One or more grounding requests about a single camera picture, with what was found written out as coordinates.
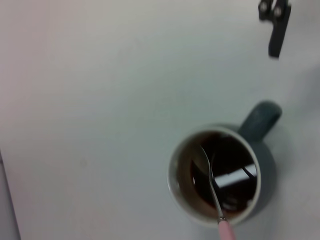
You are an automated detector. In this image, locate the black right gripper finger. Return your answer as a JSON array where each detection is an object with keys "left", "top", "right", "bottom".
[{"left": 258, "top": 0, "right": 292, "bottom": 60}]

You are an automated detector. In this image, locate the dark grey ceramic mug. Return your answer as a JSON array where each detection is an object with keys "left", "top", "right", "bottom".
[{"left": 166, "top": 99, "right": 283, "bottom": 227}]

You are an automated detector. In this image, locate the pink handled metal spoon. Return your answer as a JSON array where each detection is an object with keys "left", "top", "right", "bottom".
[{"left": 198, "top": 144, "right": 237, "bottom": 240}]

